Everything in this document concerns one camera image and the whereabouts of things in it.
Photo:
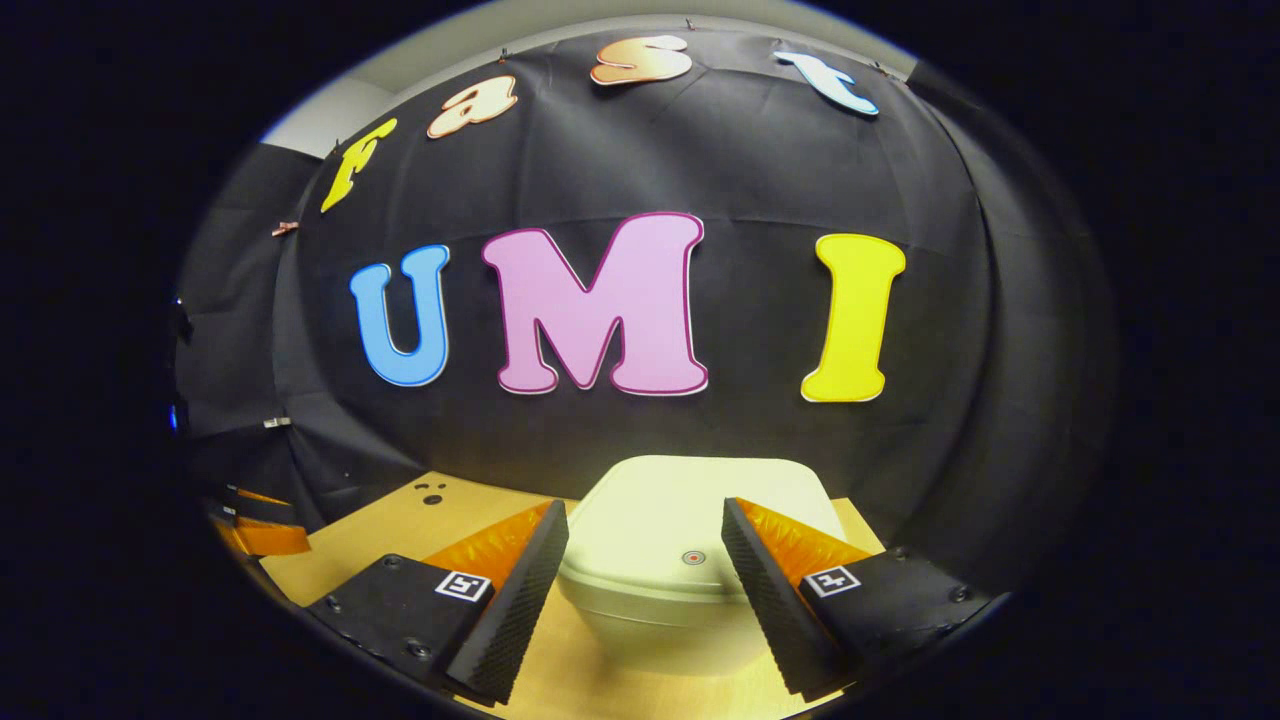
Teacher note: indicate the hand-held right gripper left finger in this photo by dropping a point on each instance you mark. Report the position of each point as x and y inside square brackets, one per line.
[515, 620]

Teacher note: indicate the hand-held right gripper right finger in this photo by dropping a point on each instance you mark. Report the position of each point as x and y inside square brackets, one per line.
[770, 620]

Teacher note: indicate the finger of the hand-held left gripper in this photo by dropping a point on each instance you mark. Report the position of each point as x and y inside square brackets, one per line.
[270, 540]
[260, 510]

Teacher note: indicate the pale green desktop garbage bin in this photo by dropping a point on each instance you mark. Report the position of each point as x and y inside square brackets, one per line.
[650, 520]

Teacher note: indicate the wooden desktop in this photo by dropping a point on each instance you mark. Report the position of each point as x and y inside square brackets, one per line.
[370, 530]

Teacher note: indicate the pink cloth clip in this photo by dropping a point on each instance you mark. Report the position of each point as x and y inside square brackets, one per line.
[285, 228]

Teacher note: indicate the black backdrop cloth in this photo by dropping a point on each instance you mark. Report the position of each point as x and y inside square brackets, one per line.
[750, 150]

